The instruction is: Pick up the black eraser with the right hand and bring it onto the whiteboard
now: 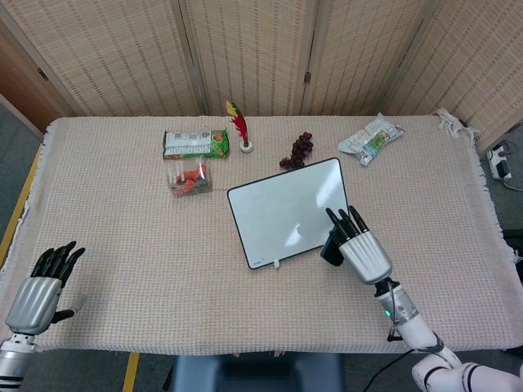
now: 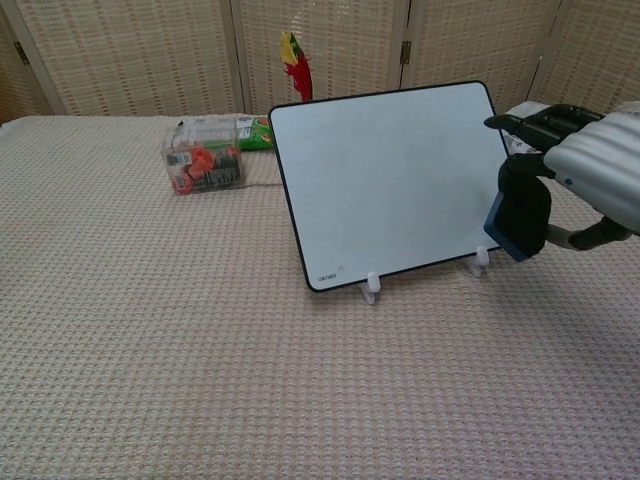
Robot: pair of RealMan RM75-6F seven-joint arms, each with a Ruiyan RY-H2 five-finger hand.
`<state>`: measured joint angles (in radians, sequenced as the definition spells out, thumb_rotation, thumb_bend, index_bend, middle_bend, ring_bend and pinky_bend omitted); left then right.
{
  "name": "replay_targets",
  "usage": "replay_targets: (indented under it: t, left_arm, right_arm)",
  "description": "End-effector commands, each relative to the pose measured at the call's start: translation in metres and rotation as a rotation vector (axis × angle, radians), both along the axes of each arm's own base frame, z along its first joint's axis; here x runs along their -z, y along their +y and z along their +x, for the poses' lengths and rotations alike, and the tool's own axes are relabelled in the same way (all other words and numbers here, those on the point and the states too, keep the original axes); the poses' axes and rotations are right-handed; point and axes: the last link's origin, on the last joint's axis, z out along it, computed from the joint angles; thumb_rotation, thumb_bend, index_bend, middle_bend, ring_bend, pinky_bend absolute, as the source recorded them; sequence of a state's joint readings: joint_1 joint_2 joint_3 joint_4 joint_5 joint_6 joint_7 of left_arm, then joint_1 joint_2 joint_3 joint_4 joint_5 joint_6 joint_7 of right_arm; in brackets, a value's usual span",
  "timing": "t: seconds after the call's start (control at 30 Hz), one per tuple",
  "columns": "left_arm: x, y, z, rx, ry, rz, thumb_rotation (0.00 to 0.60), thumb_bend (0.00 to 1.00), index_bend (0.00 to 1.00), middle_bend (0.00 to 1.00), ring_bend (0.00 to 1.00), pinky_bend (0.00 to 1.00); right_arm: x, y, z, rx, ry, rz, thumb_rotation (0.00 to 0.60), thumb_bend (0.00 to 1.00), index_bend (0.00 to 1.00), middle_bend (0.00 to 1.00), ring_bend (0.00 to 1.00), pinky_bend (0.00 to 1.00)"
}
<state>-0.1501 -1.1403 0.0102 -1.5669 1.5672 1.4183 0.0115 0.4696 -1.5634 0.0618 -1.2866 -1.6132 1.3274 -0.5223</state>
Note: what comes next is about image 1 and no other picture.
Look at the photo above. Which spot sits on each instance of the green white snack packet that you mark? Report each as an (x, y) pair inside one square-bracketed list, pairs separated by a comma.
[(195, 143)]

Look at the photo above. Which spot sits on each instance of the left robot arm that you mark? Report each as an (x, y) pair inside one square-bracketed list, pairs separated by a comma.
[(13, 359)]

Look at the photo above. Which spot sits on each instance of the red yellow feather shuttlecock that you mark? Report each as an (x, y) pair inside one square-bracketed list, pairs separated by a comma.
[(242, 128)]

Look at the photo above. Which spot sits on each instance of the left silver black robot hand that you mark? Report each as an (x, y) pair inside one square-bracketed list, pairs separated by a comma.
[(30, 300)]

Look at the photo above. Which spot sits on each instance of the white power strip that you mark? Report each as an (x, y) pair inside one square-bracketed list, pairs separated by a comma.
[(499, 161)]

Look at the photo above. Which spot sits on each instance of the crumpled white green snack bag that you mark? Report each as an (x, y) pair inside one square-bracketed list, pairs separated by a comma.
[(369, 141)]

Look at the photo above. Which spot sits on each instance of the beige woven tablecloth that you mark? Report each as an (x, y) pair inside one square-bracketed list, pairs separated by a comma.
[(204, 253)]

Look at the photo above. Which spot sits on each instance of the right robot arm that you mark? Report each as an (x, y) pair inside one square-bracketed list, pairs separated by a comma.
[(429, 347)]

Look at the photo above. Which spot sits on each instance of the bamboo folding screen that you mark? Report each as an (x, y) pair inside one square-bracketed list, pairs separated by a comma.
[(261, 53)]

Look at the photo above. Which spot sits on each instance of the small white plastic object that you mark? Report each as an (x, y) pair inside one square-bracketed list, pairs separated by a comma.
[(278, 264)]

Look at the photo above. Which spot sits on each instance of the dark red grape bunch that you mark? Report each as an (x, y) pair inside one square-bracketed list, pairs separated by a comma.
[(297, 152)]

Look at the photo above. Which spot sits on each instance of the white whiteboard with black frame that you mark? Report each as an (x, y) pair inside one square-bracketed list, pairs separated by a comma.
[(286, 212)]

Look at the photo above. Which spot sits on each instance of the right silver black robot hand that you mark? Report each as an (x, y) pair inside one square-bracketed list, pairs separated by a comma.
[(365, 255)]

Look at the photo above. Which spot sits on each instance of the clear box with red items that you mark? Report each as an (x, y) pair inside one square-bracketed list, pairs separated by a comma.
[(190, 178)]

